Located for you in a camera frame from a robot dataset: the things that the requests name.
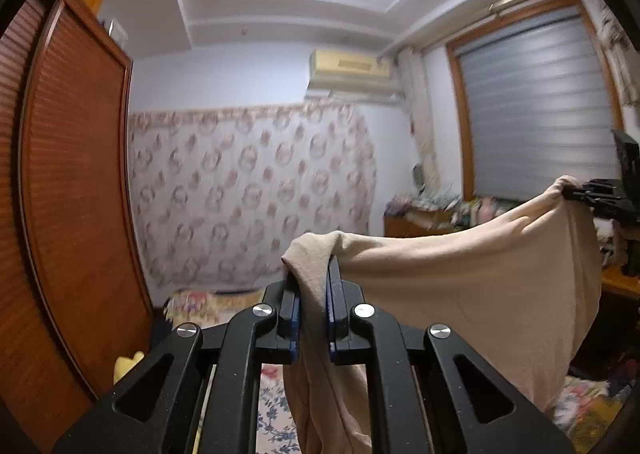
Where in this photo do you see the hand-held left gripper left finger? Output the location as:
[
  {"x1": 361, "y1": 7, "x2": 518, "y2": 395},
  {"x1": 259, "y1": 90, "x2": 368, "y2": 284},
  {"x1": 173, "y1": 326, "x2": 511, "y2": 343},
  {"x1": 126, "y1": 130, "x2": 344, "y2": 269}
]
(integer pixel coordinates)
[{"x1": 52, "y1": 279, "x2": 303, "y2": 454}]

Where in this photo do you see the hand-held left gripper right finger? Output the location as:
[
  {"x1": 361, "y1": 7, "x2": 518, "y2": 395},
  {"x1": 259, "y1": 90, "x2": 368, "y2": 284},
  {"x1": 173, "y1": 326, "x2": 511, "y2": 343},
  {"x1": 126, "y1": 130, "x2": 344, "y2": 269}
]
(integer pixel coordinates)
[{"x1": 325, "y1": 256, "x2": 576, "y2": 454}]

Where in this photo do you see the peach printed T-shirt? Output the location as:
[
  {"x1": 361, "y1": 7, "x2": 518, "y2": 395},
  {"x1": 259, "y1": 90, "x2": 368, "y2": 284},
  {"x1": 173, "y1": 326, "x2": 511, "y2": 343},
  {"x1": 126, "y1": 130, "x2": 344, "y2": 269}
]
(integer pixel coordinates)
[{"x1": 280, "y1": 175, "x2": 603, "y2": 454}]

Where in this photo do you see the red floral blanket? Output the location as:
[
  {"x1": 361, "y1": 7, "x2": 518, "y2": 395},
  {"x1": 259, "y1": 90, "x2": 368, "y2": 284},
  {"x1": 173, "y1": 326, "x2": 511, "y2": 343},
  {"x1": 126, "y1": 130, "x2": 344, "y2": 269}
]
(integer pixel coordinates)
[{"x1": 162, "y1": 288, "x2": 631, "y2": 437}]

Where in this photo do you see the grey window blind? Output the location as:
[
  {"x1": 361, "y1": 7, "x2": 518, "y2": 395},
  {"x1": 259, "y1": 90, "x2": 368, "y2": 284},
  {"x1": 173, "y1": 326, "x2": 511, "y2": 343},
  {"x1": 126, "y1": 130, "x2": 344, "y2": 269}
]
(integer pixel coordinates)
[{"x1": 457, "y1": 4, "x2": 626, "y2": 207}]

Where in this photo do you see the blue floral bedsheet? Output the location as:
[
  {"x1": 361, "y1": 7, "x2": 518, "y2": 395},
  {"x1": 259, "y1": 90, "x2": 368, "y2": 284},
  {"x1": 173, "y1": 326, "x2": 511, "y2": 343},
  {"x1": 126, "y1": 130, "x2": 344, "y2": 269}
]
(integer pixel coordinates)
[{"x1": 200, "y1": 361, "x2": 308, "y2": 454}]

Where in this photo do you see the beige tied curtain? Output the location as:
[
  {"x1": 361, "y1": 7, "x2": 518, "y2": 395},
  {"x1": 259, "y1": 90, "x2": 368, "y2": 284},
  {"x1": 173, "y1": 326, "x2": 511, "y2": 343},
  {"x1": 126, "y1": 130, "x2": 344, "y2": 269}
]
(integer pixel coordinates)
[
  {"x1": 585, "y1": 0, "x2": 640, "y2": 105},
  {"x1": 400, "y1": 49, "x2": 441, "y2": 200}
]

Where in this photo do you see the circle-patterned sheer curtain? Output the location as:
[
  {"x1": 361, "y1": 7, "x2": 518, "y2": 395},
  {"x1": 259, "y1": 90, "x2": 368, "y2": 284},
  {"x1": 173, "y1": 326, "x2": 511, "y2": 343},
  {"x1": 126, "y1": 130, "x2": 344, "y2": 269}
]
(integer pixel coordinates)
[{"x1": 127, "y1": 101, "x2": 378, "y2": 292}]

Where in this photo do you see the yellow plush toy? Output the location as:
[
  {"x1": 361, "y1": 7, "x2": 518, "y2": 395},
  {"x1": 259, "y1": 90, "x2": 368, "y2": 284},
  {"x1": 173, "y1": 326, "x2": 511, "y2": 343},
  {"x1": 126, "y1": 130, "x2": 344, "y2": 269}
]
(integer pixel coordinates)
[{"x1": 112, "y1": 353, "x2": 146, "y2": 385}]

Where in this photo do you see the wooden louvered wardrobe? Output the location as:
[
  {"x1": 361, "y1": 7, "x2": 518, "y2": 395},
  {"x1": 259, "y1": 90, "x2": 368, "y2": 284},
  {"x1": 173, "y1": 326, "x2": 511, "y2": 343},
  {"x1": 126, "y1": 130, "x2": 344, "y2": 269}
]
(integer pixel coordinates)
[{"x1": 0, "y1": 0, "x2": 156, "y2": 454}]

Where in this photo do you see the wooden window frame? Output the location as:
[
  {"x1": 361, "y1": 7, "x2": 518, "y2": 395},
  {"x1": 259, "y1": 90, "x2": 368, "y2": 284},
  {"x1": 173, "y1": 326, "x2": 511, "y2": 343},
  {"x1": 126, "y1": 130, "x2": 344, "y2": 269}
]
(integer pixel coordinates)
[{"x1": 445, "y1": 0, "x2": 640, "y2": 215}]

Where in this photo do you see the wall air conditioner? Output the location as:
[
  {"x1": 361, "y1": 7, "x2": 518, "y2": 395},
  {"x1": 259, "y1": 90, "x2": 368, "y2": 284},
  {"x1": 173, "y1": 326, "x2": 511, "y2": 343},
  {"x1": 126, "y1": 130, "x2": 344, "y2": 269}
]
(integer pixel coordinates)
[{"x1": 305, "y1": 48, "x2": 406, "y2": 100}]

